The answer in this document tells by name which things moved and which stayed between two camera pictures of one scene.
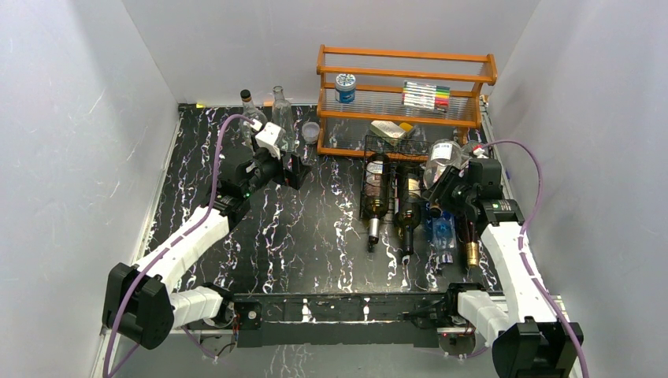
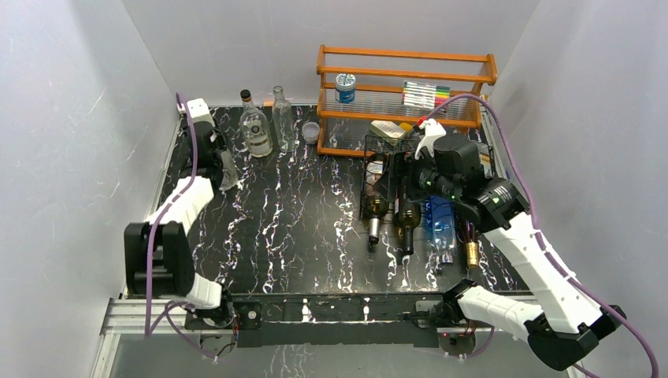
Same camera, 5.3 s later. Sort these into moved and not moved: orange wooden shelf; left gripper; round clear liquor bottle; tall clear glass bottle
Moved: left gripper
Not moved: tall clear glass bottle; round clear liquor bottle; orange wooden shelf
